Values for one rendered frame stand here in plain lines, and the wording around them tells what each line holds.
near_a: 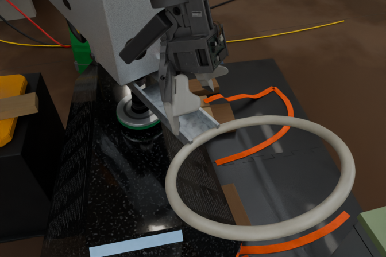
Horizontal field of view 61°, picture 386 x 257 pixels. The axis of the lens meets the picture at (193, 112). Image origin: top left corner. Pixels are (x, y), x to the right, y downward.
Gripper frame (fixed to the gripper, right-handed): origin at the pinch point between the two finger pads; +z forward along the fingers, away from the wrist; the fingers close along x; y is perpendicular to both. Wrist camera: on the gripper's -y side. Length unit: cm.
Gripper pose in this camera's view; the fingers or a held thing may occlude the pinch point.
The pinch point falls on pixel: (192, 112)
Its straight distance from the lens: 56.5
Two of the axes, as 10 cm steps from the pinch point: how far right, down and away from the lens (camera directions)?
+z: 2.3, 8.6, 4.5
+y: 8.8, 0.1, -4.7
